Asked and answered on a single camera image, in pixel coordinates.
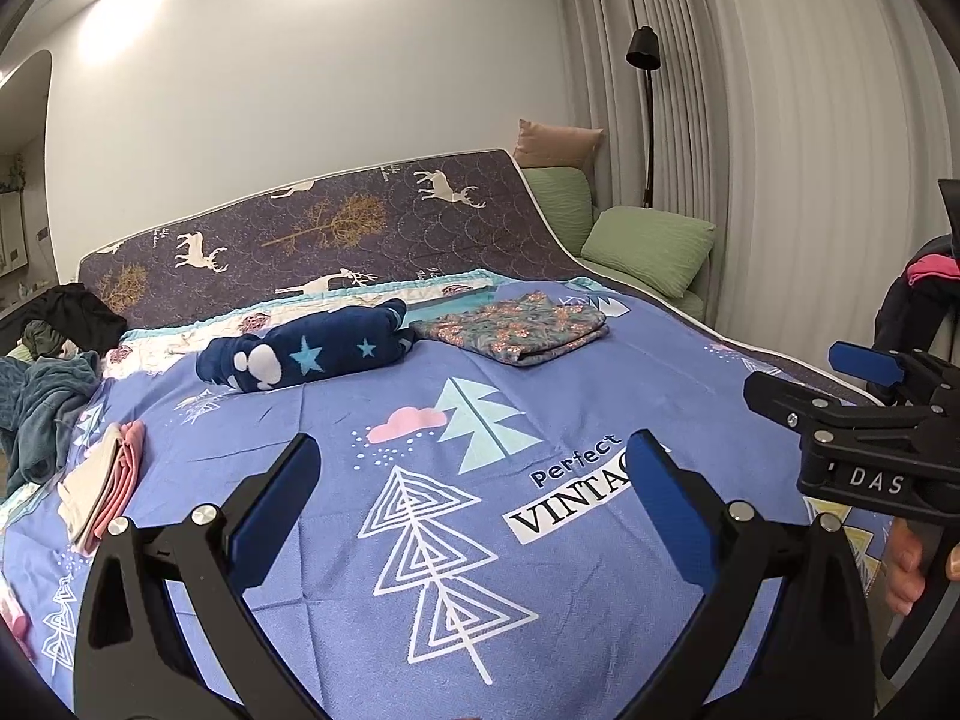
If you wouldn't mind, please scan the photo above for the beige pillow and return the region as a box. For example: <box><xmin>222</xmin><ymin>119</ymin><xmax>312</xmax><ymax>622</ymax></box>
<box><xmin>514</xmin><ymin>118</ymin><xmax>605</xmax><ymax>170</ymax></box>

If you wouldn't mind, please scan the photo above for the blue printed bedsheet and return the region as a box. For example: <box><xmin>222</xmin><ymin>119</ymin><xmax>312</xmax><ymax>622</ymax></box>
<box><xmin>0</xmin><ymin>277</ymin><xmax>901</xmax><ymax>720</ymax></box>

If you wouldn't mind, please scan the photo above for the teal floral garment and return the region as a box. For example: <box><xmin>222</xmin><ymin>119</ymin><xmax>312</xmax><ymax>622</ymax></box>
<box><xmin>411</xmin><ymin>296</ymin><xmax>610</xmax><ymax>367</ymax></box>

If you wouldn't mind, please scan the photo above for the folded pink cloth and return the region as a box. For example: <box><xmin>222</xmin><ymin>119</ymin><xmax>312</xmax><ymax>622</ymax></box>
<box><xmin>86</xmin><ymin>420</ymin><xmax>147</xmax><ymax>552</ymax></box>

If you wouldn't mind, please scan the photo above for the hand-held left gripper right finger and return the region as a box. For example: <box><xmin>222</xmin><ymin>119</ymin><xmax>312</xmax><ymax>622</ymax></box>
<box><xmin>625</xmin><ymin>429</ymin><xmax>878</xmax><ymax>720</ymax></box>

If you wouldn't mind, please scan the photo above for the person's right hand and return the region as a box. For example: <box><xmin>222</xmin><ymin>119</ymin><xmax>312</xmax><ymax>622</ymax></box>
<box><xmin>883</xmin><ymin>521</ymin><xmax>927</xmax><ymax>617</ymax></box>

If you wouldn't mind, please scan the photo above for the white wall cabinet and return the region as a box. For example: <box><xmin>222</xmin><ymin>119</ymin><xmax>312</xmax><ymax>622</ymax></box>
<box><xmin>0</xmin><ymin>191</ymin><xmax>29</xmax><ymax>275</ymax></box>

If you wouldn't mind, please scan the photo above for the teal fleece blanket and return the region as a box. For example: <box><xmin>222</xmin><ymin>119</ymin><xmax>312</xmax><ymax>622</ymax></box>
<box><xmin>0</xmin><ymin>352</ymin><xmax>102</xmax><ymax>500</ymax></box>

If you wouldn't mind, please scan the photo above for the white quilt with teal edge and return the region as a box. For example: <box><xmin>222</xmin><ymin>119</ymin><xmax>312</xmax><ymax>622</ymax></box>
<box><xmin>101</xmin><ymin>270</ymin><xmax>503</xmax><ymax>380</ymax></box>

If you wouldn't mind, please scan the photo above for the dark cloth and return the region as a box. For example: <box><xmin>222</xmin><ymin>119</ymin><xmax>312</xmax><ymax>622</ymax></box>
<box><xmin>874</xmin><ymin>236</ymin><xmax>960</xmax><ymax>361</ymax></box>

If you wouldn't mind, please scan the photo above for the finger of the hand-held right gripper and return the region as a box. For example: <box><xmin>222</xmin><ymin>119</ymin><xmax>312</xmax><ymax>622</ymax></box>
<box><xmin>829</xmin><ymin>341</ymin><xmax>960</xmax><ymax>412</ymax></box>
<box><xmin>744</xmin><ymin>373</ymin><xmax>960</xmax><ymax>452</ymax></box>

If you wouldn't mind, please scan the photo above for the navy star-print blanket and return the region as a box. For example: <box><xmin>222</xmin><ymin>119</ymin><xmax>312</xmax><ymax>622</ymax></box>
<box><xmin>196</xmin><ymin>298</ymin><xmax>419</xmax><ymax>395</ymax></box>

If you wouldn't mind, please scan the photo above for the black floor lamp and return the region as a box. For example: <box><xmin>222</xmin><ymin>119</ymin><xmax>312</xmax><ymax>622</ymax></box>
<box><xmin>626</xmin><ymin>26</ymin><xmax>661</xmax><ymax>209</ymax></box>

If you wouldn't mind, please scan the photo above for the magenta cloth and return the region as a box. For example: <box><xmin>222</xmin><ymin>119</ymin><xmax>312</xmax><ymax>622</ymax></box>
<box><xmin>904</xmin><ymin>255</ymin><xmax>960</xmax><ymax>287</ymax></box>

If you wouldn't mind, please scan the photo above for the grey pleated curtain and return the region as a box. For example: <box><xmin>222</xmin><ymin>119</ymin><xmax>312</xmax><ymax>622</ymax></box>
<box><xmin>551</xmin><ymin>0</ymin><xmax>960</xmax><ymax>361</ymax></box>

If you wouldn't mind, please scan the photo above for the folded cream cloth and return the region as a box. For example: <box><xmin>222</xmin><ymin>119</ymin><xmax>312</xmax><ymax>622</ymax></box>
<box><xmin>58</xmin><ymin>424</ymin><xmax>125</xmax><ymax>545</ymax></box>

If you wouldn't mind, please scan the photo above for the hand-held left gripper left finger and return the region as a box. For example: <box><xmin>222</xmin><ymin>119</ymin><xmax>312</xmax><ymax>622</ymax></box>
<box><xmin>73</xmin><ymin>433</ymin><xmax>331</xmax><ymax>720</ymax></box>

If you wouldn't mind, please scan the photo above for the black clothes pile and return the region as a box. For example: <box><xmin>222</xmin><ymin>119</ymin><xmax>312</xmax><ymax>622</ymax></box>
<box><xmin>19</xmin><ymin>283</ymin><xmax>128</xmax><ymax>357</ymax></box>

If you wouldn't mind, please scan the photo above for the grey-green garment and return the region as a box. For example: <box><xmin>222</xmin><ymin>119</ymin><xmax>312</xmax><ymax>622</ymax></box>
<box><xmin>22</xmin><ymin>321</ymin><xmax>76</xmax><ymax>359</ymax></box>

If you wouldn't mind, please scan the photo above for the light pink cloth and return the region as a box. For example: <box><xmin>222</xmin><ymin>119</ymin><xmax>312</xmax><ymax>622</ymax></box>
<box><xmin>0</xmin><ymin>585</ymin><xmax>35</xmax><ymax>661</ymax></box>

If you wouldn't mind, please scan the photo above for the purple deer-print mattress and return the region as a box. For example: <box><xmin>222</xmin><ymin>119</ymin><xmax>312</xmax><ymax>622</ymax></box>
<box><xmin>79</xmin><ymin>148</ymin><xmax>886</xmax><ymax>406</ymax></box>

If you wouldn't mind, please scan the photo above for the green pillow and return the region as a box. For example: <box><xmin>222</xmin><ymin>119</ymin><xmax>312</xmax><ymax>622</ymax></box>
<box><xmin>581</xmin><ymin>206</ymin><xmax>717</xmax><ymax>299</ymax></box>
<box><xmin>521</xmin><ymin>167</ymin><xmax>597</xmax><ymax>260</ymax></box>

